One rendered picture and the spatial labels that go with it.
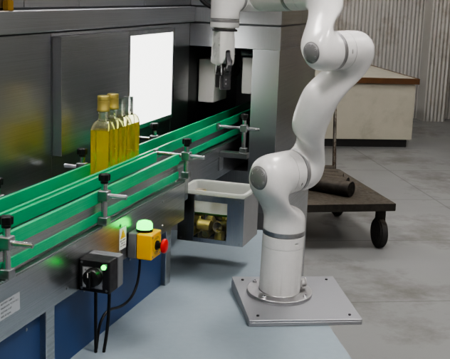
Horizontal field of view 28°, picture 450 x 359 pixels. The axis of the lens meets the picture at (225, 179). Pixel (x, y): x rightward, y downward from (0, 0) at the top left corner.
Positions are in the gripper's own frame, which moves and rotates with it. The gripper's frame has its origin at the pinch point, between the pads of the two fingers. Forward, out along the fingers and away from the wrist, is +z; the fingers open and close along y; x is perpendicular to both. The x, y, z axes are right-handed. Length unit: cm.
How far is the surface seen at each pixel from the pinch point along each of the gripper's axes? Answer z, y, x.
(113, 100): 5.3, 1.1, -32.4
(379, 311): 137, -154, 132
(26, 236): 26, 68, -60
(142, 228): 36, 28, -28
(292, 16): -17, -95, 54
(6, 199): 24, 42, -64
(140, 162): 24.3, -3.2, -23.5
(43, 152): 20, 2, -52
